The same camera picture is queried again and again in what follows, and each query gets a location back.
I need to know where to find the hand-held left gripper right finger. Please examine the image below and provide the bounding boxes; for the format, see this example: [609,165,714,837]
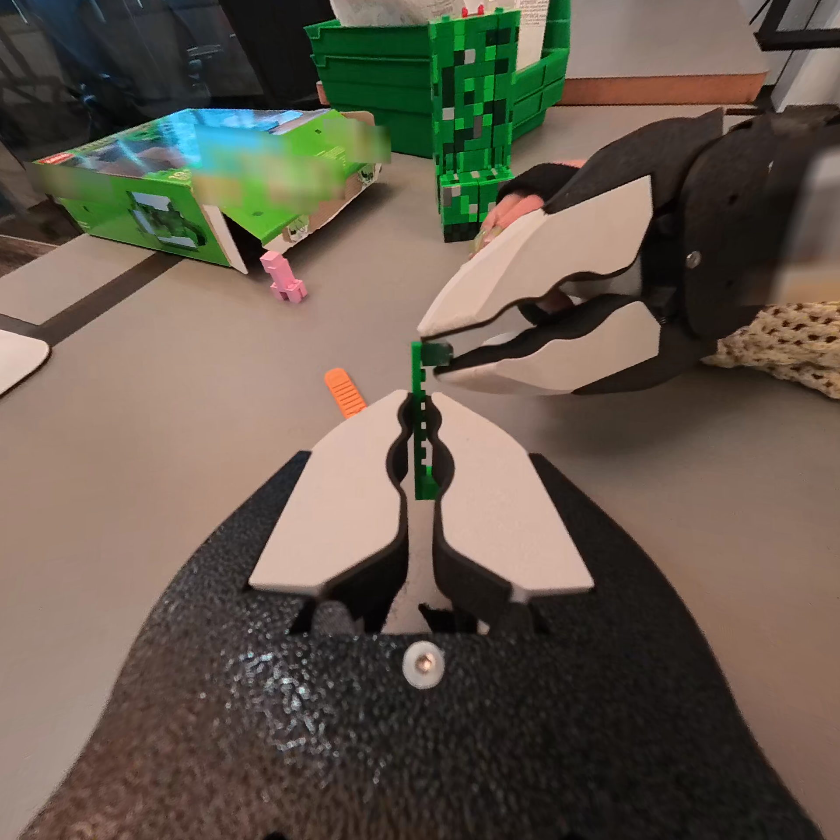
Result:
[430,392,597,601]

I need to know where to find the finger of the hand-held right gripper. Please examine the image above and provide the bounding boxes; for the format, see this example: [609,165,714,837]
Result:
[418,176,655,342]
[436,297,660,396]

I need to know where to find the pink lego pig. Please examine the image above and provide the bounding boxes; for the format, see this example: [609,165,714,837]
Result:
[260,251,308,304]

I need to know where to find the white paper bags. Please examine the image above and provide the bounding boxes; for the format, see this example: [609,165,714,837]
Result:
[328,0,552,47]

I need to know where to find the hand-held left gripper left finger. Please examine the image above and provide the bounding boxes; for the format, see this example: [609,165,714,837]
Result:
[249,389,412,599]

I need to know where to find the narrow green lego plate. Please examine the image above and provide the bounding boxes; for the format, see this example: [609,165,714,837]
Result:
[410,340,439,501]

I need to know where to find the green lego box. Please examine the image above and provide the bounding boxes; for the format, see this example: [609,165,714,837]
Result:
[29,108,392,274]

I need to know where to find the orange brick separator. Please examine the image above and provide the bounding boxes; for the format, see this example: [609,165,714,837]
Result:
[324,367,370,421]

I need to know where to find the green pixelated lego model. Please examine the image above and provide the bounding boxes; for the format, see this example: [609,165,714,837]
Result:
[428,5,521,244]

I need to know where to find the person's right hand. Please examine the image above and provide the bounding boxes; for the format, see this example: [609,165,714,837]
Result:
[471,159,588,257]

